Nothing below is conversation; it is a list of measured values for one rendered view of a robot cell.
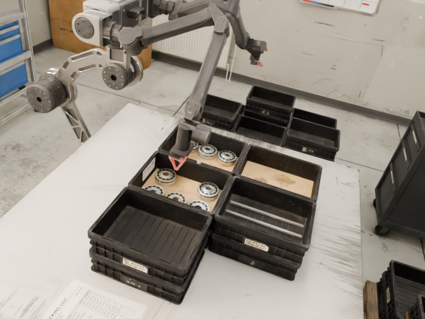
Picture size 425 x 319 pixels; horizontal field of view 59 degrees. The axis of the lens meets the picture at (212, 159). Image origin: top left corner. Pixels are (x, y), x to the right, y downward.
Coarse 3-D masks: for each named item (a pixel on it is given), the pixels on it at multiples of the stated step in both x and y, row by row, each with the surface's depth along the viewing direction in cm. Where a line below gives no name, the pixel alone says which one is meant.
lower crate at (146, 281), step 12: (204, 252) 166; (96, 264) 148; (108, 264) 144; (108, 276) 150; (120, 276) 147; (132, 276) 145; (144, 276) 141; (192, 276) 155; (144, 288) 146; (156, 288) 143; (168, 288) 140; (180, 288) 138; (168, 300) 145; (180, 300) 146
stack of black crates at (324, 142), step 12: (300, 120) 302; (288, 132) 303; (300, 132) 306; (312, 132) 304; (324, 132) 301; (336, 132) 298; (288, 144) 285; (300, 144) 282; (312, 144) 278; (324, 144) 276; (336, 144) 284; (324, 156) 282
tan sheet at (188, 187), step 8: (152, 176) 184; (176, 176) 187; (144, 184) 178; (152, 184) 179; (176, 184) 182; (184, 184) 183; (192, 184) 184; (168, 192) 176; (184, 192) 178; (192, 192) 179; (192, 200) 175; (200, 200) 175; (216, 200) 177
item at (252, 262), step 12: (216, 240) 162; (228, 240) 160; (216, 252) 167; (228, 252) 165; (240, 252) 163; (252, 252) 159; (252, 264) 163; (264, 264) 162; (276, 264) 160; (288, 264) 156; (288, 276) 161
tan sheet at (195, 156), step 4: (196, 152) 205; (188, 156) 201; (192, 156) 202; (196, 156) 202; (216, 156) 205; (196, 160) 199; (200, 160) 200; (204, 160) 200; (208, 160) 201; (212, 160) 201; (216, 160) 202; (236, 160) 205; (208, 164) 198; (212, 164) 199; (216, 164) 199; (220, 164) 200; (224, 168) 197; (228, 168) 198; (232, 168) 198
